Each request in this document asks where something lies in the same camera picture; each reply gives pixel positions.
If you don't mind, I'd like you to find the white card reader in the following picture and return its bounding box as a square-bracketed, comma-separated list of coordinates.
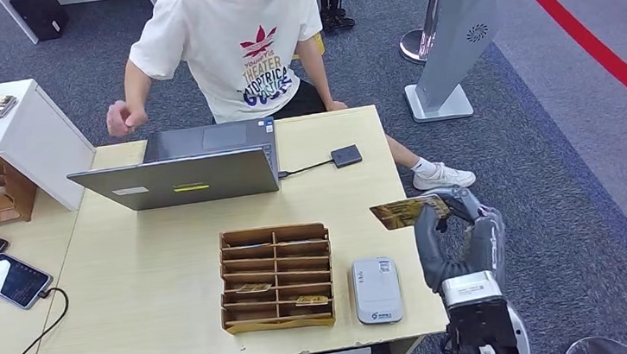
[350, 255, 407, 328]

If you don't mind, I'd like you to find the smartphone with lit screen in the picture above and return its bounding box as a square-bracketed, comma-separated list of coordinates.
[0, 250, 57, 313]

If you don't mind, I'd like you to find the wooden slotted card organizer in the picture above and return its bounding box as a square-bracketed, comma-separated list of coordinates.
[212, 222, 339, 338]

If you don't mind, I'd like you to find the person's right hand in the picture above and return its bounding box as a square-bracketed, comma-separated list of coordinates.
[105, 97, 151, 140]

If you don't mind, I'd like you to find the black hub cable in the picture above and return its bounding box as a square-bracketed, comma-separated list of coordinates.
[276, 159, 336, 180]

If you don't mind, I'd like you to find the gold patterned ID card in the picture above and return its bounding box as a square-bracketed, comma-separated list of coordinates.
[368, 193, 453, 234]

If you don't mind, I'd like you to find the white sneaker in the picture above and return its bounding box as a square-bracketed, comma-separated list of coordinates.
[410, 158, 478, 193]

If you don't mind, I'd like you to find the grey kiosk stand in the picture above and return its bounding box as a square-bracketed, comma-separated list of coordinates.
[396, 0, 510, 125]

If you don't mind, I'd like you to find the gold room key card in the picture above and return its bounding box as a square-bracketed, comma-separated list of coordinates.
[294, 294, 331, 309]
[235, 281, 275, 296]

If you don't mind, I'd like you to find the red barrier belt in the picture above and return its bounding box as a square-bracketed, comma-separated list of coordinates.
[497, 0, 627, 145]

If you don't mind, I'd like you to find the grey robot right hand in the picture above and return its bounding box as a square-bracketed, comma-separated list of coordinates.
[409, 181, 512, 297]

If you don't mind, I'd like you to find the glossy grey round object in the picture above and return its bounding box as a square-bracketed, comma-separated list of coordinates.
[561, 333, 627, 354]

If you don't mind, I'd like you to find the grey laptop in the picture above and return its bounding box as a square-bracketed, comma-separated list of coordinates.
[63, 116, 284, 218]

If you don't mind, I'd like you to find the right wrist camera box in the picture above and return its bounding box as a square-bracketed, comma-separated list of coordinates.
[440, 269, 517, 354]

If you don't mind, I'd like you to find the chrome stanchion post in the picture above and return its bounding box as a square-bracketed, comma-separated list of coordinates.
[395, 0, 459, 68]

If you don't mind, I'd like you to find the person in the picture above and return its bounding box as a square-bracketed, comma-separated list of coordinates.
[95, 0, 478, 222]

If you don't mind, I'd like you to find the small black USB hub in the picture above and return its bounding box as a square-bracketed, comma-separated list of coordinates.
[329, 143, 364, 170]

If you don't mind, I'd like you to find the white cabinet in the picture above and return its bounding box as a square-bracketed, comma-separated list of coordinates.
[0, 73, 102, 219]

